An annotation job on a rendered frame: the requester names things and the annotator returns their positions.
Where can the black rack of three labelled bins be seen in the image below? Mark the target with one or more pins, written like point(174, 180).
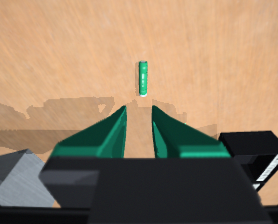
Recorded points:
point(261, 145)

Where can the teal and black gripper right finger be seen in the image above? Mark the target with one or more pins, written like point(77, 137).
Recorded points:
point(182, 140)

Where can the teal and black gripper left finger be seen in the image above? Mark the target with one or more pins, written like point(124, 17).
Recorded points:
point(97, 139)

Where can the green battery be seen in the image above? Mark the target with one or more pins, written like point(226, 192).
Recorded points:
point(143, 66)

